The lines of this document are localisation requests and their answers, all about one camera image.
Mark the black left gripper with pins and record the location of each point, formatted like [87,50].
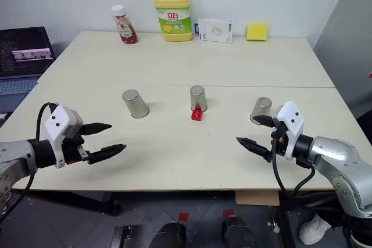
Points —
[72,146]

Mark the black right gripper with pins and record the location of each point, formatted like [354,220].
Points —
[279,140]

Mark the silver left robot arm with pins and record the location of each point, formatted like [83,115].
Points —
[20,155]

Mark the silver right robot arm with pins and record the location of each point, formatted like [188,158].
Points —
[337,155]

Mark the upturned steel cup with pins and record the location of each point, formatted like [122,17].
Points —
[260,108]
[135,104]
[198,97]

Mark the brown cardboard piece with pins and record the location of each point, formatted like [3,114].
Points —
[255,198]

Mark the small red toy block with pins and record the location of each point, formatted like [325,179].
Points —
[197,115]

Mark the red floor tape square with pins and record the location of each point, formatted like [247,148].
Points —
[229,213]

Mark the yellow sponge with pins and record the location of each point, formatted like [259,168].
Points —
[257,31]

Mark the dark rounded shape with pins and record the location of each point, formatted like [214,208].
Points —
[170,236]
[238,233]

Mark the white shoe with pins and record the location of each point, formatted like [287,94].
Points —
[314,229]

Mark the white cardboard product box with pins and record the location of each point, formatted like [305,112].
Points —
[215,30]

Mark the red ketchup bottle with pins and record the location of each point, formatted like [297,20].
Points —
[126,28]

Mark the open laptop computer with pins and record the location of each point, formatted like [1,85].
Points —
[23,53]

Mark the yellow dish soap jug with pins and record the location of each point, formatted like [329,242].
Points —
[174,15]

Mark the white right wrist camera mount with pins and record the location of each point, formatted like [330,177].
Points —
[292,120]

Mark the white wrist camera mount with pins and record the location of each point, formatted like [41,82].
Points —
[292,120]
[58,120]

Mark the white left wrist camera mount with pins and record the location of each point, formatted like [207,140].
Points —
[58,120]

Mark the black table frame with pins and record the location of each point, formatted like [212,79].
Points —
[87,200]

